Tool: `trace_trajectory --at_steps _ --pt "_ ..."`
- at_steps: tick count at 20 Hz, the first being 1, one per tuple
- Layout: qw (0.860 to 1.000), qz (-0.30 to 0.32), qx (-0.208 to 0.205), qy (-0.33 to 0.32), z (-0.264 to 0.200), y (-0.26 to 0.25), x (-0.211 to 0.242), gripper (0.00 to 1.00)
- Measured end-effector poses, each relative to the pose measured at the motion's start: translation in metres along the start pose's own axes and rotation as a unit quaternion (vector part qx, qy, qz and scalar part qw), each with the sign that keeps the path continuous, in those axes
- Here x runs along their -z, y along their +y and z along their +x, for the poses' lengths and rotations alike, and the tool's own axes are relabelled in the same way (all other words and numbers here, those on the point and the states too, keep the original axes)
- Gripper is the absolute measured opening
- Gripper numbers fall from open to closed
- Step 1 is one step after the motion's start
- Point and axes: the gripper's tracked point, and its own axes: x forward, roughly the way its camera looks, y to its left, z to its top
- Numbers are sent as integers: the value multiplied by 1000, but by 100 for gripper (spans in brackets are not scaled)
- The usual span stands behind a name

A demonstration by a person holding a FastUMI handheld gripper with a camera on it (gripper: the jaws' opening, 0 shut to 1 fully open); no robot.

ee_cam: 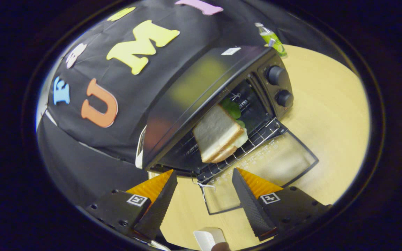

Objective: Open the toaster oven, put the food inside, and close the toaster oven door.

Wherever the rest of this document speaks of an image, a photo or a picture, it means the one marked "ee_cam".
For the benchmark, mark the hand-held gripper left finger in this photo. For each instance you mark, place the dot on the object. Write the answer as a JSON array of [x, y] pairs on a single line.
[[157, 205]]

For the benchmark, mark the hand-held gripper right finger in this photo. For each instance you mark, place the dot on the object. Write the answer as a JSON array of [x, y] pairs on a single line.
[[251, 209]]

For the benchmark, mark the toast sandwich with lettuce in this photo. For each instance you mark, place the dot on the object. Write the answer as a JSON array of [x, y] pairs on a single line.
[[216, 134]]

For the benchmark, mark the black toaster oven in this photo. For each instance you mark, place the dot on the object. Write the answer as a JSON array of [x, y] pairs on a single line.
[[194, 90]]

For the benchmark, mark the white pop-up toaster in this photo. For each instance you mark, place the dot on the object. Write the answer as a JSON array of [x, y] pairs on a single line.
[[140, 148]]

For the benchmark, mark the white plastic tray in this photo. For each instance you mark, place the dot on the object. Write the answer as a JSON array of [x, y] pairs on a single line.
[[208, 238]]

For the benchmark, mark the clear bottle with green label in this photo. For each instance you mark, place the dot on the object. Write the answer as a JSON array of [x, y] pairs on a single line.
[[272, 38]]

